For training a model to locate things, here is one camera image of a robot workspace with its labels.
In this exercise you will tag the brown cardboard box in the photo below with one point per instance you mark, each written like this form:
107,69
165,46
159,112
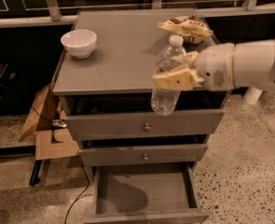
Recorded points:
50,142

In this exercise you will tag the yellow brown chip bag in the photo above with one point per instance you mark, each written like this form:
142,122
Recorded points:
192,29

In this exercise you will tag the grey middle drawer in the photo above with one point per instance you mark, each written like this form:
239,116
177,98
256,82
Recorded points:
144,150

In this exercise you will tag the grey drawer cabinet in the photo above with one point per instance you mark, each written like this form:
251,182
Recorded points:
116,78

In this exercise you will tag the white ceramic bowl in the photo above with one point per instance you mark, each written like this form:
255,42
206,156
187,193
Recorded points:
79,43

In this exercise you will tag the white diagonal post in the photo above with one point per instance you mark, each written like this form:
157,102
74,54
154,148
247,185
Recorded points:
252,95

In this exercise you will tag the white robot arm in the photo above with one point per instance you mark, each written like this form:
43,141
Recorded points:
253,65

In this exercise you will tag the clear plastic water bottle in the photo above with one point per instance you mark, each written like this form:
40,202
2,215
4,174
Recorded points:
163,102

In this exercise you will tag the grey open bottom drawer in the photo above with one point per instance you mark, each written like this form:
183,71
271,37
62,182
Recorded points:
146,194

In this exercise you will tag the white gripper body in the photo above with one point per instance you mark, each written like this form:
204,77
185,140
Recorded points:
213,66

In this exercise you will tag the white metal railing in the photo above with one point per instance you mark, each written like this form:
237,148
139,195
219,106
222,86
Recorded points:
53,3

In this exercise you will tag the grey top drawer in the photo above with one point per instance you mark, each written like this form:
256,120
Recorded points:
143,124

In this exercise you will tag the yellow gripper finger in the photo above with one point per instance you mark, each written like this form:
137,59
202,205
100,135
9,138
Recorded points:
189,58
178,80

